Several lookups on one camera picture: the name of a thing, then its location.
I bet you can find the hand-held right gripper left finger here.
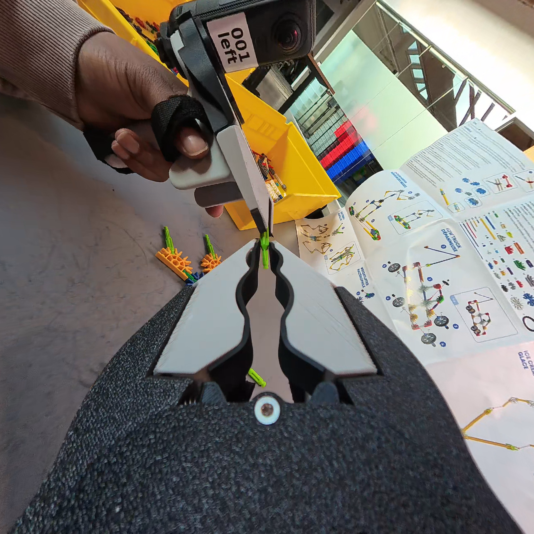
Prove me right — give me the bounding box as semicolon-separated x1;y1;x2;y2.
154;239;261;400

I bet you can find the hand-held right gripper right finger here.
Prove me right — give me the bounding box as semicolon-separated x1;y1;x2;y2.
268;242;379;402

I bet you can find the pile of toy pieces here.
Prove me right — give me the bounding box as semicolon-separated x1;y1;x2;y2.
252;152;288;203
121;6;163;57

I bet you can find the yellow storage bin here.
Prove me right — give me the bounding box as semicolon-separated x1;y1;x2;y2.
223;69;341;231
77;0;190;86

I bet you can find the large blue connector fan assembly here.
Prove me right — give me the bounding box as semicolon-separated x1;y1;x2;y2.
155;226;224;286

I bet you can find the person's left forearm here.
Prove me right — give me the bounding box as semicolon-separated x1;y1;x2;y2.
0;0;115;130

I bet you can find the grey desk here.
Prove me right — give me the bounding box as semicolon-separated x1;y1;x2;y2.
0;94;301;522

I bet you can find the person's left hand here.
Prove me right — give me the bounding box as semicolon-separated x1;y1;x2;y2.
75;31;226;218

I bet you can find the stack of red blue bins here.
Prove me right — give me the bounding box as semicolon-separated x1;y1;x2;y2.
319;120;376;184

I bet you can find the toy instruction sheet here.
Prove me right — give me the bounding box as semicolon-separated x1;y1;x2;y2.
295;119;534;530

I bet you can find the grey wire shelf rack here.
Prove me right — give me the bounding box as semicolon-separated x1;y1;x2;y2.
288;83;347;142

